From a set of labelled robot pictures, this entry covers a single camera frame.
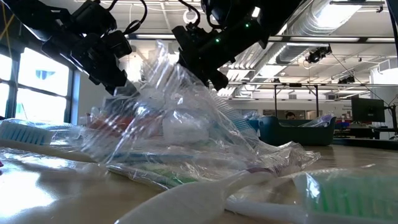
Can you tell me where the dark slate plastic bin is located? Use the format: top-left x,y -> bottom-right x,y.
258,116 -> 337,146

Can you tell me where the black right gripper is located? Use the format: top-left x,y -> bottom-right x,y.
177,20 -> 269,92

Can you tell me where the green toothbrush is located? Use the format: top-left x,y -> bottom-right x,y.
105,161 -> 398,224

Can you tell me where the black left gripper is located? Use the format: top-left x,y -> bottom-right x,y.
41,0 -> 138,96

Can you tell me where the white cable coil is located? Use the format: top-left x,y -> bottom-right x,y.
182,8 -> 200,26

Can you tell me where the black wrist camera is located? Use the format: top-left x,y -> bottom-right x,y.
172,24 -> 203,65
104,29 -> 133,59

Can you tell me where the large window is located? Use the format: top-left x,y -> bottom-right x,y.
0,46 -> 75,124

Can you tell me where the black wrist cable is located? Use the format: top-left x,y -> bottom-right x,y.
177,0 -> 202,28
107,0 -> 149,35

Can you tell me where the black rig frame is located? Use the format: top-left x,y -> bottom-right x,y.
273,82 -> 320,119

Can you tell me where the black computer monitor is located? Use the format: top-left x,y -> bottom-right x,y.
351,96 -> 386,123

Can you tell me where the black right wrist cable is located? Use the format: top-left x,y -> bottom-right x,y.
177,0 -> 202,28

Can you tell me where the overhead light bar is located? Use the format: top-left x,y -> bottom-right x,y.
124,33 -> 398,44

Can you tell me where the dark office desk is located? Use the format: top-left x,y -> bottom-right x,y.
333,121 -> 398,146

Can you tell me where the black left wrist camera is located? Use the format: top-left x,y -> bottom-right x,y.
104,29 -> 133,59

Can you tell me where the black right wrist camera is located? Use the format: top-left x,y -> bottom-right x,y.
172,24 -> 203,65

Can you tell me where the silver ventilation duct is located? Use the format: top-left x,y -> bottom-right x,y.
275,0 -> 364,65

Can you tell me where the yellow hanging cable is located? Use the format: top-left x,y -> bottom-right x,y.
0,2 -> 16,43

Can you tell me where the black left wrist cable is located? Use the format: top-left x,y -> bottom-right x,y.
107,0 -> 149,35

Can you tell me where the black hanging camera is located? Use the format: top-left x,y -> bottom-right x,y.
338,75 -> 356,85
305,45 -> 333,65

